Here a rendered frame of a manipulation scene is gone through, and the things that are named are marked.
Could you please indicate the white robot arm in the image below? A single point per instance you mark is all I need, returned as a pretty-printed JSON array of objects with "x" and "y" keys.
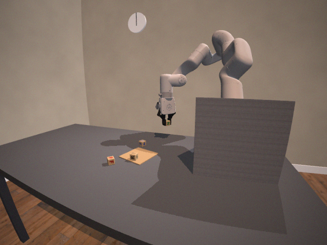
[{"x": 233, "y": 67}]

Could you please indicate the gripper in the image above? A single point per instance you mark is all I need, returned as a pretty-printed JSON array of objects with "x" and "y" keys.
[{"x": 166, "y": 105}]

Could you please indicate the orange flat mat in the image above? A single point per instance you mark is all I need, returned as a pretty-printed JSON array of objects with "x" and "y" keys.
[{"x": 143, "y": 155}]

